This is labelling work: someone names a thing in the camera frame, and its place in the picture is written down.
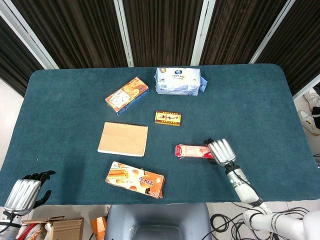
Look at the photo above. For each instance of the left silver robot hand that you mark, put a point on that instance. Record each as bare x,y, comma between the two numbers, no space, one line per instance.
21,193

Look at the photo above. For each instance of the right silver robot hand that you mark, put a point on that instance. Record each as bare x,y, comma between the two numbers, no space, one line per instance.
221,151

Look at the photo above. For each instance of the red toothpaste box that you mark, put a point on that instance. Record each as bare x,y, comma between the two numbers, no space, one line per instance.
193,151

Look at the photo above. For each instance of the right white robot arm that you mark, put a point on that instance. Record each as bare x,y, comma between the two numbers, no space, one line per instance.
252,200

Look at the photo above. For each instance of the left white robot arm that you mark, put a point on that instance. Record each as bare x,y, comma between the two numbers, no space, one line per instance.
8,223

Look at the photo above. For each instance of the brown cardboard box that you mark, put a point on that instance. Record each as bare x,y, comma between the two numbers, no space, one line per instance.
63,226

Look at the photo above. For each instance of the small yellow and red box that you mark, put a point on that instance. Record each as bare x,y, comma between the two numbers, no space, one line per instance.
168,118

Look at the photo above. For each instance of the orange wafer stick box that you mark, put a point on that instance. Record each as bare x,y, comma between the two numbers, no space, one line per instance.
135,179

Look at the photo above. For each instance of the orange and blue biscuit box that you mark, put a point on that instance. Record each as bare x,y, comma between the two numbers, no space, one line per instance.
126,95

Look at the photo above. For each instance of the teal table cloth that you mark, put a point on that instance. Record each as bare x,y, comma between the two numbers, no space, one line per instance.
75,150

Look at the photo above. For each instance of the light blue tissue pack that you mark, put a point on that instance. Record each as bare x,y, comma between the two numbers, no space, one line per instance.
178,81

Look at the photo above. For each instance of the white sneaker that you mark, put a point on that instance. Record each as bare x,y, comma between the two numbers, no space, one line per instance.
309,122
315,97

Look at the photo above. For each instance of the grey plastic bin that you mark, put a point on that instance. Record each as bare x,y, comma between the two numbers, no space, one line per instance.
157,222

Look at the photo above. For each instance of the brown kraft notebook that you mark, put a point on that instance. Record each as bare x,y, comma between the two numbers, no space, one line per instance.
123,138

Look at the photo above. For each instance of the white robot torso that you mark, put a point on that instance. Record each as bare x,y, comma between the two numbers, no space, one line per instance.
312,226

